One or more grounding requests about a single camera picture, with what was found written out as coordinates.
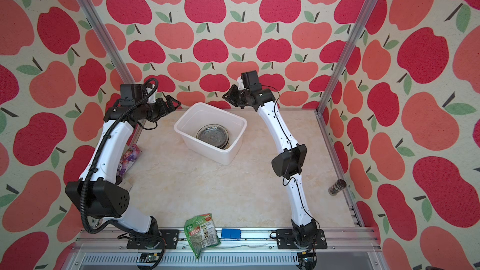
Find smoky translucent glass plate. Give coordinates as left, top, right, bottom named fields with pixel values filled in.
left=196, top=124, right=230, bottom=150

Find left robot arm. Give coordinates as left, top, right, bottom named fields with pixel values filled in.
left=65, top=96, right=181, bottom=250

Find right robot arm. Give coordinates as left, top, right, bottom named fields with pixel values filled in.
left=222, top=71, right=320, bottom=250

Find white plastic bin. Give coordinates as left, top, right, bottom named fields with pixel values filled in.
left=174, top=102, right=248, bottom=165

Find purple candy wrapper packet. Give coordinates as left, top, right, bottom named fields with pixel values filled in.
left=117, top=144, right=142, bottom=177

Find dark spice jar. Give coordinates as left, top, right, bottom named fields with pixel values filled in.
left=328, top=179, right=347, bottom=196

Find green snack packet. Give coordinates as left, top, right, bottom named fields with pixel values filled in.
left=184, top=213, right=221, bottom=260

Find blue box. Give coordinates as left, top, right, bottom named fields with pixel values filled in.
left=221, top=228, right=241, bottom=240

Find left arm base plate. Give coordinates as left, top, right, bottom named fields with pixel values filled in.
left=126, top=229, right=180, bottom=250

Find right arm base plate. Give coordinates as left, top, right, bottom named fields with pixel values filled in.
left=269, top=229, right=328, bottom=250

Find front aluminium rail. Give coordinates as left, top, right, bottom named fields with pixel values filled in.
left=61, top=227, right=388, bottom=270

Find left aluminium frame post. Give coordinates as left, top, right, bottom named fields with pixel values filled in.
left=59, top=0, right=150, bottom=147

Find aluminium frame post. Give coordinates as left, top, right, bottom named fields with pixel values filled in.
left=59, top=0, right=150, bottom=147
left=316, top=0, right=378, bottom=119

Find right aluminium frame post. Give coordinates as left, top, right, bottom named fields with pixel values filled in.
left=316, top=0, right=378, bottom=119

